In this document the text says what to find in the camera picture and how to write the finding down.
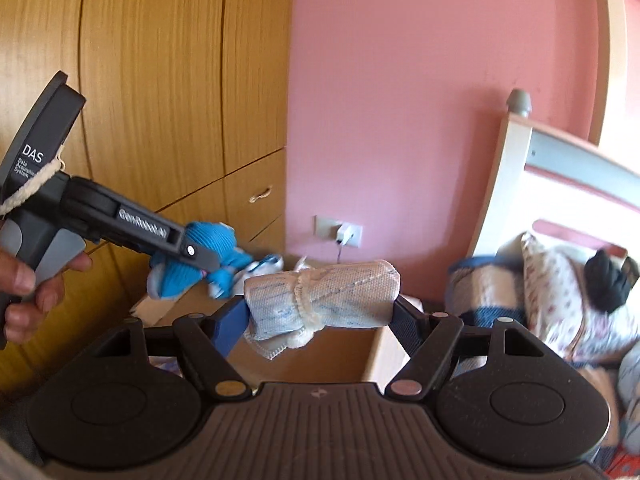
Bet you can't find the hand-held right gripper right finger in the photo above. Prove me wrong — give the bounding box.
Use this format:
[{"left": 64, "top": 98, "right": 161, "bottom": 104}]
[{"left": 384, "top": 295, "right": 551, "bottom": 405}]

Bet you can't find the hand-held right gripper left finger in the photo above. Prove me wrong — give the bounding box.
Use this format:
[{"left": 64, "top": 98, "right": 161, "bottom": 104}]
[{"left": 94, "top": 296, "right": 253, "bottom": 403}]

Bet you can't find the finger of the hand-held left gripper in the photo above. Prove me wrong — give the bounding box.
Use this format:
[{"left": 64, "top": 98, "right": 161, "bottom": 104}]
[{"left": 150, "top": 229, "right": 219, "bottom": 272}]

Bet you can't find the blue sock bundle pink mark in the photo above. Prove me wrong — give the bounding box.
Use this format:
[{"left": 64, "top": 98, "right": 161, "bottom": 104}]
[{"left": 147, "top": 220, "right": 256, "bottom": 301}]

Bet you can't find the cardboard box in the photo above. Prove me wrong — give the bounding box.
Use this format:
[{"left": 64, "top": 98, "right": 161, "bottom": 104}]
[{"left": 131, "top": 280, "right": 426, "bottom": 386}]

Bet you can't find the person's left hand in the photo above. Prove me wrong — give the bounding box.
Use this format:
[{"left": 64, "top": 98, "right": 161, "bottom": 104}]
[{"left": 0, "top": 249, "right": 94, "bottom": 346}]

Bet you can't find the white sock bundle blue loop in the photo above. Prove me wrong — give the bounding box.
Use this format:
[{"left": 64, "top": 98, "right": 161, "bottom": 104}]
[{"left": 242, "top": 255, "right": 286, "bottom": 276}]

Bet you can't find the blue white checked blanket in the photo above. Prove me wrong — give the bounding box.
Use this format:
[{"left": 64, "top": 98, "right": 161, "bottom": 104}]
[{"left": 446, "top": 255, "right": 528, "bottom": 331}]

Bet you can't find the wooden wardrobe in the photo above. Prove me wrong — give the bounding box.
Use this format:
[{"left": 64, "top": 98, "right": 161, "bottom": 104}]
[{"left": 0, "top": 0, "right": 296, "bottom": 401}]

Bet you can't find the floral pillow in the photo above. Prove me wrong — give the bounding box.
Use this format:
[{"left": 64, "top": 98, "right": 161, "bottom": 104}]
[{"left": 520, "top": 232, "right": 640, "bottom": 361}]

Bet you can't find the white bed headboard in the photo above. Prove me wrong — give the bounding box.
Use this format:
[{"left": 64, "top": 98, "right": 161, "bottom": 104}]
[{"left": 467, "top": 112, "right": 640, "bottom": 261}]

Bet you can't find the black cloth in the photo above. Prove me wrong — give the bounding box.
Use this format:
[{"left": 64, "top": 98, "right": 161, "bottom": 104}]
[{"left": 584, "top": 249, "right": 636, "bottom": 311}]

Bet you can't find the grey bedpost cap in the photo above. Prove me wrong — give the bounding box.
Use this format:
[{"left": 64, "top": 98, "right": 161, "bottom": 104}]
[{"left": 506, "top": 88, "right": 533, "bottom": 118}]

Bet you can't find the white cord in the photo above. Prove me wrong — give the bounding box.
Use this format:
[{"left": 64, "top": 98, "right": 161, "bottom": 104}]
[{"left": 0, "top": 157, "right": 67, "bottom": 216}]

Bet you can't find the white wall outlet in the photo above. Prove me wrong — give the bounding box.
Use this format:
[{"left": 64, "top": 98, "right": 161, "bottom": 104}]
[{"left": 314, "top": 215, "right": 363, "bottom": 249}]

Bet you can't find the cream door frame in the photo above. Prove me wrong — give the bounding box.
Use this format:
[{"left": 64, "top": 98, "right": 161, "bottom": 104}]
[{"left": 587, "top": 0, "right": 628, "bottom": 148}]

